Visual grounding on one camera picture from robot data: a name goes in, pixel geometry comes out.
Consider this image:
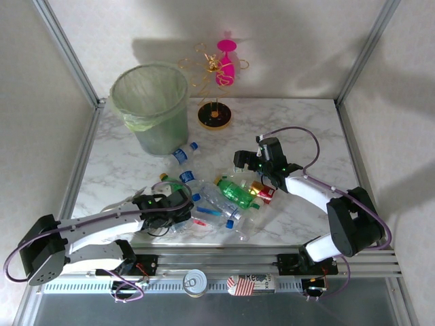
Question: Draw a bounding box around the aluminium side rail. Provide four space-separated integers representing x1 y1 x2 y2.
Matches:
40 100 106 254
334 100 397 254

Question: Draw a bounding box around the grey metal panel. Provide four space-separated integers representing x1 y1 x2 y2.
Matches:
13 280 419 326

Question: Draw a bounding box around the small circuit board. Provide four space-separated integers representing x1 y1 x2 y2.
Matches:
301 276 329 293
111 278 150 295

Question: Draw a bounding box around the silver tin can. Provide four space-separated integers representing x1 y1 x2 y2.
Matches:
182 268 209 299

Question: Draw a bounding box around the green plastic bottle yellow cap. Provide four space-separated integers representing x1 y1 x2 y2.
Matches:
213 176 256 210
160 173 187 193

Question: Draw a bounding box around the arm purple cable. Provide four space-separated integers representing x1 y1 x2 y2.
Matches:
3 181 193 303
260 126 392 303

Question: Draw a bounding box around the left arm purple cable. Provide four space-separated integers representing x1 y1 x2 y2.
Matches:
3 181 193 303

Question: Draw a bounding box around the striped printed can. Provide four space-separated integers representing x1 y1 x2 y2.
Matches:
226 273 277 297

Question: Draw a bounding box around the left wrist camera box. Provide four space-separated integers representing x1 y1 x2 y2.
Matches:
101 193 147 214

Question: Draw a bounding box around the gold wire glass rack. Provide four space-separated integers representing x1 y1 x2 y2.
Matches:
178 42 251 131

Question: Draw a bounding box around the small light blue bottle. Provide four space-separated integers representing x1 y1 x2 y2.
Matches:
168 219 191 236

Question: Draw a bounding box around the aluminium cross rail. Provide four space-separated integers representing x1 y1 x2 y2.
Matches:
30 244 404 281

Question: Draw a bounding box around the aluminium frame post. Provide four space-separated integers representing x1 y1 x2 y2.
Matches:
32 0 106 109
334 0 404 106

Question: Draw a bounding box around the grey slotted cable duct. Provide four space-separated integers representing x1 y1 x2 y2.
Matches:
42 278 305 295

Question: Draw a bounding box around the green plastic bin liner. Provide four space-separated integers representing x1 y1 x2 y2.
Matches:
110 63 190 133

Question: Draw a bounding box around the pink wine glass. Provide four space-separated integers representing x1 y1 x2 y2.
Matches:
215 39 238 86

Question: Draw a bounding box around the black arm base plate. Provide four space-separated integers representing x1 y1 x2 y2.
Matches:
277 253 340 276
95 253 160 276

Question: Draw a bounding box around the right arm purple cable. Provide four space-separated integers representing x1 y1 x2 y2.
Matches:
260 126 392 303

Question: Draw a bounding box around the red yellow label bottle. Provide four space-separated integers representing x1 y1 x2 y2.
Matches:
240 179 277 205

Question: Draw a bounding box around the clear bottle dark blue label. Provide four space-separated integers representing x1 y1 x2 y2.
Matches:
178 159 205 203
164 141 200 170

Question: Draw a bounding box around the grey mesh waste bin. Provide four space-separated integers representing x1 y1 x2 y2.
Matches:
111 65 190 157

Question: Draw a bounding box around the long clear bottle white cap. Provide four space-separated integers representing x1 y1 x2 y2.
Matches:
198 185 243 221

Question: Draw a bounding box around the clear bottle blue red label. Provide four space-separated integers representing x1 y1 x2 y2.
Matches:
190 203 235 229

